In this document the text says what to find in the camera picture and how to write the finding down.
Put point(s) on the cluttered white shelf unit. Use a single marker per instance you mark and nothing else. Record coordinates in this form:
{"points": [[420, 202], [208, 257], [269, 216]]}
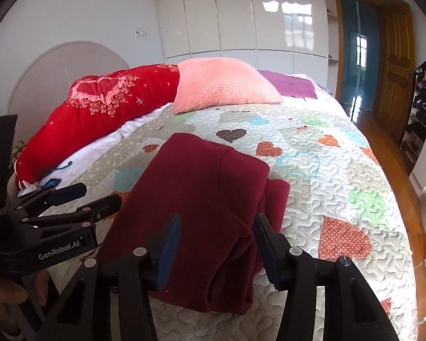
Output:
{"points": [[424, 103]]}

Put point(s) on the white wall socket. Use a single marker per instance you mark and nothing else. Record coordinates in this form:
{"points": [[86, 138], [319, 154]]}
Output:
{"points": [[140, 33]]}

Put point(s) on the red floral quilt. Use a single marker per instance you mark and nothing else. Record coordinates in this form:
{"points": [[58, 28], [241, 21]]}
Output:
{"points": [[103, 110]]}

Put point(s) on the white glossy wardrobe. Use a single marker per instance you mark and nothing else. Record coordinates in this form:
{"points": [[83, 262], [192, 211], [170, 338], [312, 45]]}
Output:
{"points": [[241, 14]]}

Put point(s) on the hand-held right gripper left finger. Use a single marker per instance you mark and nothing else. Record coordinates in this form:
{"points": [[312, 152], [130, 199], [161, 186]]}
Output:
{"points": [[170, 252]]}

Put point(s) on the grey round headboard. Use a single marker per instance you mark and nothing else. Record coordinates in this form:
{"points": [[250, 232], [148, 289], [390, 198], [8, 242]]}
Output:
{"points": [[56, 74]]}

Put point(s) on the dark red garment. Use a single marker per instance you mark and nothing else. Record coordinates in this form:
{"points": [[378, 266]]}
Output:
{"points": [[198, 202]]}

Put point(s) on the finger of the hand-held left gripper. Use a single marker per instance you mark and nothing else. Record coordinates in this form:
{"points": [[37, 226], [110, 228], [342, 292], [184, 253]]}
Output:
{"points": [[99, 207], [62, 191]]}

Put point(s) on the purple pillow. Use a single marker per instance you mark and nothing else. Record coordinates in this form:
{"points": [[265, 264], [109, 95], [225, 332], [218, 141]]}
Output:
{"points": [[291, 83]]}

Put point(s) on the pink pillow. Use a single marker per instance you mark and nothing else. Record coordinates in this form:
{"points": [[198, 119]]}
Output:
{"points": [[220, 85]]}

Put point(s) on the person's left hand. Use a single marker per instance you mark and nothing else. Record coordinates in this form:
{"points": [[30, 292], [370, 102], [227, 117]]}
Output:
{"points": [[7, 291]]}

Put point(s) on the patchwork heart bedspread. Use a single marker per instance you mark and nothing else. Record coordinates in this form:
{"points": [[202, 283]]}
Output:
{"points": [[323, 191]]}

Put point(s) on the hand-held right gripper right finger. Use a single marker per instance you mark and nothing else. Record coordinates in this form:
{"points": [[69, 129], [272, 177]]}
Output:
{"points": [[268, 252]]}

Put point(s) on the white blanket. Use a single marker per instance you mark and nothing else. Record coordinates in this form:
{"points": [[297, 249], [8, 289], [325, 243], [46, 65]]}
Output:
{"points": [[88, 152]]}

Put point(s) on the wooden door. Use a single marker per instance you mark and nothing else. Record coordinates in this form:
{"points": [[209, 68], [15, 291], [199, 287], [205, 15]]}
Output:
{"points": [[394, 71]]}

